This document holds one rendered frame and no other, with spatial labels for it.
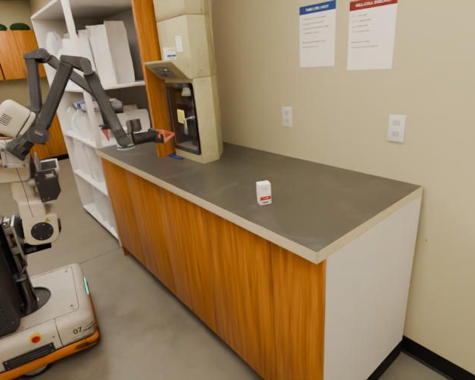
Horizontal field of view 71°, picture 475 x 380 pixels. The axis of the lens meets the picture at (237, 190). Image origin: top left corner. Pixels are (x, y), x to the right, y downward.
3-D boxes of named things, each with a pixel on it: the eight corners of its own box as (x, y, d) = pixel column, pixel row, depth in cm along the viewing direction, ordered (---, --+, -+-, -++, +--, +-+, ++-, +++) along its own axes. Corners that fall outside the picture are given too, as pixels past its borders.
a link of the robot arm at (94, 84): (78, 65, 159) (75, 61, 149) (89, 61, 161) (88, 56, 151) (120, 148, 172) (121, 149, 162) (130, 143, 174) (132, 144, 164)
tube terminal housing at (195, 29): (207, 146, 230) (193, 22, 202) (237, 154, 206) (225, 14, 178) (176, 154, 216) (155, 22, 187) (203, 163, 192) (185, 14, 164)
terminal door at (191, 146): (175, 148, 213) (165, 82, 198) (201, 155, 191) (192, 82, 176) (173, 148, 213) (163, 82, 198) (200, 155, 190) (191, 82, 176)
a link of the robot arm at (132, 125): (120, 145, 171) (121, 145, 164) (114, 122, 169) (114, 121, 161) (143, 140, 175) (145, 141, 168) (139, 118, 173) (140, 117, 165)
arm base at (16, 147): (6, 144, 154) (4, 148, 144) (19, 131, 155) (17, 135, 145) (23, 156, 158) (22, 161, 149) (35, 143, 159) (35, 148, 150)
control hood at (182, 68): (163, 78, 199) (161, 60, 195) (193, 78, 175) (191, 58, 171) (146, 81, 192) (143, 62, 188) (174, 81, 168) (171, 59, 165)
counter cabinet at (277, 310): (190, 227, 324) (176, 136, 291) (399, 353, 174) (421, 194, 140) (124, 255, 286) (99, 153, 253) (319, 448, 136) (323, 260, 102)
